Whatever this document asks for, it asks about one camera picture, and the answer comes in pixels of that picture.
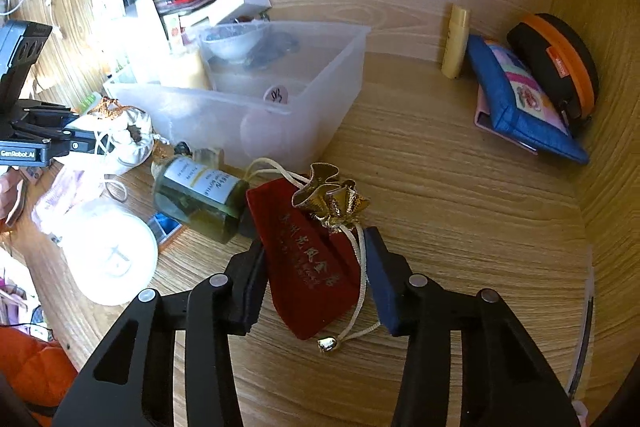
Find pink braided rope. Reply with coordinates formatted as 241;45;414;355
30;166;129;238

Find white round puff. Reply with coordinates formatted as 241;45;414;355
60;198;158;307

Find green glass bottle white label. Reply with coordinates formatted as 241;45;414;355
151;142;257;244

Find red velvet drawstring pouch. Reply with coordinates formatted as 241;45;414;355
244;157;380;353

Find white cloth drawstring bag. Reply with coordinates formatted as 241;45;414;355
70;96;154;176

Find orange sleeve forearm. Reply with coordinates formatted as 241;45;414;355
1;326;78;426

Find white paper bag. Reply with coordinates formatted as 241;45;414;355
92;0;170;62

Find small blue staples box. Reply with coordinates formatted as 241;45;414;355
146;212;183;251

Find cream cylinder candle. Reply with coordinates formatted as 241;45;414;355
152;48;213;90

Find clear plastic bowl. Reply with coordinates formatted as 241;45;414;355
198;20;270;64

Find clear plastic storage bin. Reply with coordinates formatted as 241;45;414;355
104;20;370;171

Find small white cardboard box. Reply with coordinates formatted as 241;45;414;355
180;0;271;28

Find pink notebook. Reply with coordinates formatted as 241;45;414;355
474;86;538;155

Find blue fabric pouch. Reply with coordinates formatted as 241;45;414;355
466;35;589;165

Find cream lotion tube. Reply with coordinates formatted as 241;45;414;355
440;4;471;79

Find black orange round case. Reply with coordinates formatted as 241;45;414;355
506;13;600;138

